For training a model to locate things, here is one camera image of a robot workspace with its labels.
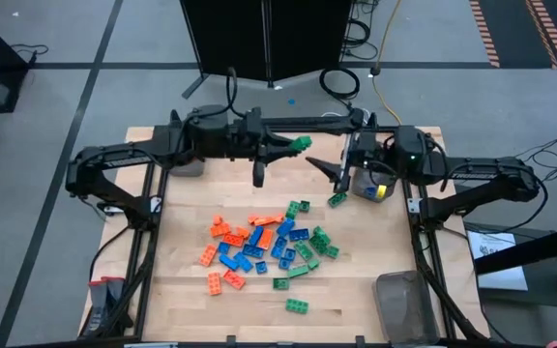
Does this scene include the grey tool with red tip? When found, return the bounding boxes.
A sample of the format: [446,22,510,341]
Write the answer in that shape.
[103,275,133,334]
[84,279,109,335]

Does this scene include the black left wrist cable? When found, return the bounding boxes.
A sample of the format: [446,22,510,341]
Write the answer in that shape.
[224,66,240,118]

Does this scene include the translucent grey plastic bin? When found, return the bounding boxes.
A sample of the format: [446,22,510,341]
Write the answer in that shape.
[372,270,442,346]
[168,158,206,178]
[350,166,398,204]

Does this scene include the white cable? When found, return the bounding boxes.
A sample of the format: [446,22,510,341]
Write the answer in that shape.
[320,108,372,128]

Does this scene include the black cable bundle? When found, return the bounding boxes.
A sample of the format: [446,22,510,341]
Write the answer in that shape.
[513,133,557,186]
[343,0,380,62]

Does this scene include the black flat bar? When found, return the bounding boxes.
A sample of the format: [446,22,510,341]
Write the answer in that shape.
[278,115,357,129]

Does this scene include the black coiled floor cable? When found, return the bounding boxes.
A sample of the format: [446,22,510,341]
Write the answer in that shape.
[318,67,361,101]

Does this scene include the black metal stand frame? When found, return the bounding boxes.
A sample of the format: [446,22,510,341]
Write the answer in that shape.
[474,220,557,348]

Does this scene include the group of blue bricks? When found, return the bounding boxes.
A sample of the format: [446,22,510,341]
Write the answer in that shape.
[77,109,490,348]

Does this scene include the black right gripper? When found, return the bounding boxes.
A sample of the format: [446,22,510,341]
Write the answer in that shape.
[305,129,393,196]

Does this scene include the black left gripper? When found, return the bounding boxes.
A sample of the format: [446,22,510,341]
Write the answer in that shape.
[238,106,305,189]

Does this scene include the yellow power cable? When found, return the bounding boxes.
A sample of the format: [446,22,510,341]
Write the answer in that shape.
[371,0,404,126]

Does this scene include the thin black floor cable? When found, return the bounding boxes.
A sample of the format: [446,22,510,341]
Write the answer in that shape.
[10,43,50,67]

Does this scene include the black folding screen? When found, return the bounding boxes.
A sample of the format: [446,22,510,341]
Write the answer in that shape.
[180,0,355,101]

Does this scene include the white paper sheet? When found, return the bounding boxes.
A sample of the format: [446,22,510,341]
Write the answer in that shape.
[466,230,530,292]

